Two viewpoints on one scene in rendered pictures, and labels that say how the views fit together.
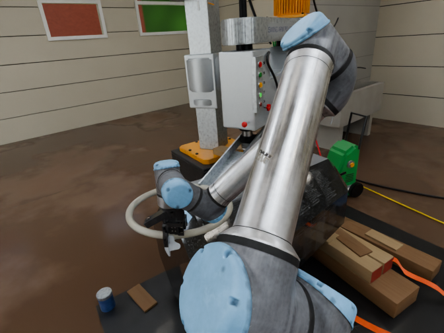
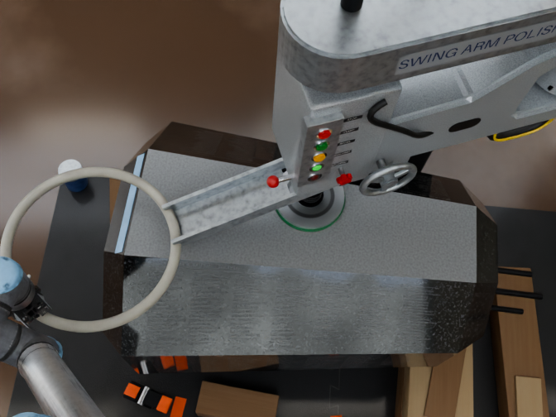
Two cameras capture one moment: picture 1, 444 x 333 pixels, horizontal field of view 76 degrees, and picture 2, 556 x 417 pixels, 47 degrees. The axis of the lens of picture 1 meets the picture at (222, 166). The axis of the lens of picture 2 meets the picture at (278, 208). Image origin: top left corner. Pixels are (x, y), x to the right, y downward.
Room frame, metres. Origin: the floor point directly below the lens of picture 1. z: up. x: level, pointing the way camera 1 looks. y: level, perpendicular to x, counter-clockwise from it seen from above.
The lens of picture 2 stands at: (0.92, -0.51, 2.66)
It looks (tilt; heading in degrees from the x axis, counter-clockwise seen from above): 67 degrees down; 31
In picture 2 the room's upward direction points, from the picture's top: 6 degrees clockwise
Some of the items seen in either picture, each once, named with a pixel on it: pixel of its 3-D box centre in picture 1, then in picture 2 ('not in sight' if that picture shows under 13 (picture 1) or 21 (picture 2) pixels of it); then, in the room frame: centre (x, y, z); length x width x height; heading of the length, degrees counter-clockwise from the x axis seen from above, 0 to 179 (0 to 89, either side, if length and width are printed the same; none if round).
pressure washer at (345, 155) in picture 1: (342, 156); not in sight; (2.75, -1.28, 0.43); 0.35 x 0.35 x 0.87; 18
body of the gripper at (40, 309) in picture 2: (173, 218); (24, 302); (0.91, 0.20, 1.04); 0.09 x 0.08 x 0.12; 84
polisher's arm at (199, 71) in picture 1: (231, 72); not in sight; (2.35, -0.13, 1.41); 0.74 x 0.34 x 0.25; 70
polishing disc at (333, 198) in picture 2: not in sight; (309, 195); (1.66, -0.17, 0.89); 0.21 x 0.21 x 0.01
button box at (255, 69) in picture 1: (258, 84); (317, 150); (1.54, -0.22, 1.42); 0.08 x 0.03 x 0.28; 144
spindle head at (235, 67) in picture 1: (252, 89); (359, 105); (1.73, -0.22, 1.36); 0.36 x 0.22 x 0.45; 144
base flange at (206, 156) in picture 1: (214, 147); not in sight; (2.42, 0.06, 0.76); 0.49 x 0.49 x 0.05; 33
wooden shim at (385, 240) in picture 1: (383, 239); (529, 410); (1.77, -1.22, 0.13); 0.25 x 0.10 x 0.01; 31
